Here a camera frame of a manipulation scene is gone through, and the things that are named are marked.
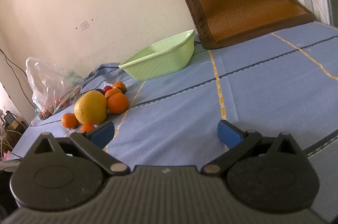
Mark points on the clear plastic bag of produce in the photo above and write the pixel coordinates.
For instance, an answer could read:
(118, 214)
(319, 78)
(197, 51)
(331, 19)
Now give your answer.
(51, 86)

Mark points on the orange tomato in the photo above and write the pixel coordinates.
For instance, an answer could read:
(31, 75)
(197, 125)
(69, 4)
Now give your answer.
(119, 85)

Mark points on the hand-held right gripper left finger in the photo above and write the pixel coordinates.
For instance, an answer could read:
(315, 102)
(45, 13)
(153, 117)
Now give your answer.
(101, 132)

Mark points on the large yellow citrus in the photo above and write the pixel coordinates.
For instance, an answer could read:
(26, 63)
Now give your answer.
(90, 107)

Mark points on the grey power adapter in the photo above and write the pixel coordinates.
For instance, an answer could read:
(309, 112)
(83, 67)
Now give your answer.
(9, 117)

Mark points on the cardboard box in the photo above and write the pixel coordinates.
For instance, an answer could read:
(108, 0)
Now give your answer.
(14, 129)

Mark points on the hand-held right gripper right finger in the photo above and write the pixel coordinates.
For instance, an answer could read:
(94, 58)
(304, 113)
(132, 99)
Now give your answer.
(228, 134)

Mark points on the orange tangerine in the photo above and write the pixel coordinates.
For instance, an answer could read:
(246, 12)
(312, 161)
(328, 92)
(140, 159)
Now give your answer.
(118, 103)
(113, 93)
(87, 127)
(70, 120)

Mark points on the green plastic basin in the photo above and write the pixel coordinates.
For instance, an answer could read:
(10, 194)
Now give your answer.
(158, 63)

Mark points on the dark purple tomato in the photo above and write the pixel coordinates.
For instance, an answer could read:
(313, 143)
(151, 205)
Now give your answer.
(99, 91)

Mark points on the red tomato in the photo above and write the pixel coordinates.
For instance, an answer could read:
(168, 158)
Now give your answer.
(107, 88)

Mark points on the pink wall sticker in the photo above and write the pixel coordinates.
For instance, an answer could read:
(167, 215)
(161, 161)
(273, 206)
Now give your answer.
(85, 25)

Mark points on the blue striped bed sheet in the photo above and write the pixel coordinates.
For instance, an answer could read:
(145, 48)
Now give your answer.
(184, 97)

